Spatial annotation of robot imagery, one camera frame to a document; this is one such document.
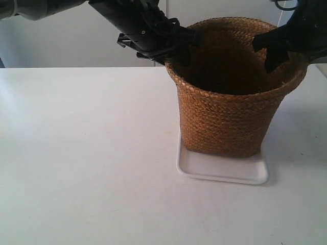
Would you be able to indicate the white rectangular plastic tray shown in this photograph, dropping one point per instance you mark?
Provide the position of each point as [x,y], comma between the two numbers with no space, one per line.
[249,171]

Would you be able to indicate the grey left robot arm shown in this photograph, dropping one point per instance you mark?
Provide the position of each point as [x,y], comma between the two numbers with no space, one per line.
[36,10]

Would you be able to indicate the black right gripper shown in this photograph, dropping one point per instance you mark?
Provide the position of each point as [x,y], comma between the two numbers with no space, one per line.
[305,24]

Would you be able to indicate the brown woven wicker basket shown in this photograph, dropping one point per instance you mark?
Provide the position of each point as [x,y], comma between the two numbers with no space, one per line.
[226,98]

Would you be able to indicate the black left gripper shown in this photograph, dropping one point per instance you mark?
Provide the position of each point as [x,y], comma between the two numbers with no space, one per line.
[146,29]

